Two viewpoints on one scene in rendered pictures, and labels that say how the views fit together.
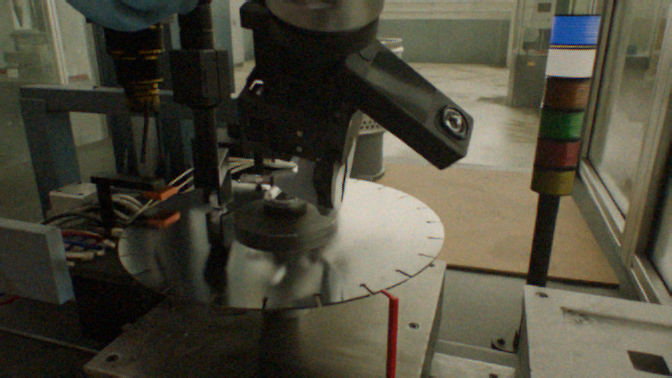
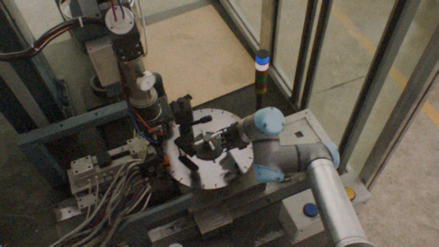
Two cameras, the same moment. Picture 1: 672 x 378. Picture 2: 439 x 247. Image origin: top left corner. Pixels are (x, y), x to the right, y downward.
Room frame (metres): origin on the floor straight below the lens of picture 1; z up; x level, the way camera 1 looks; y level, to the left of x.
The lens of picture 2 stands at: (-0.14, 0.47, 2.12)
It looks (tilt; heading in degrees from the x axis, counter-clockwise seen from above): 55 degrees down; 322
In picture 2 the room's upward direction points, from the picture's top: 4 degrees counter-clockwise
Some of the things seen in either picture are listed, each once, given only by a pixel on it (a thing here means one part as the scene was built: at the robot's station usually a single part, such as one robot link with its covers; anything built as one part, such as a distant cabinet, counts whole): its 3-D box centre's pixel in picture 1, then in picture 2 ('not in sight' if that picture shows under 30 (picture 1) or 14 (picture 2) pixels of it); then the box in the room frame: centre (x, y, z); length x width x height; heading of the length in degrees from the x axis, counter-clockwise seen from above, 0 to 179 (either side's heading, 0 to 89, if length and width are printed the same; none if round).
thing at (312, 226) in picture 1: (285, 210); (208, 144); (0.48, 0.05, 0.96); 0.11 x 0.11 x 0.03
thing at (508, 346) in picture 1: (527, 341); not in sight; (0.53, -0.25, 0.76); 0.09 x 0.03 x 0.03; 72
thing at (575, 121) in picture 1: (560, 121); (260, 75); (0.53, -0.25, 1.05); 0.05 x 0.04 x 0.03; 162
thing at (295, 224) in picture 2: not in sight; (322, 207); (0.08, -0.13, 0.82); 0.28 x 0.11 x 0.15; 72
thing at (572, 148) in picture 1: (556, 150); (260, 81); (0.53, -0.25, 1.02); 0.05 x 0.04 x 0.03; 162
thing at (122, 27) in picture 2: not in sight; (116, 22); (0.66, 0.17, 1.45); 0.35 x 0.07 x 0.28; 162
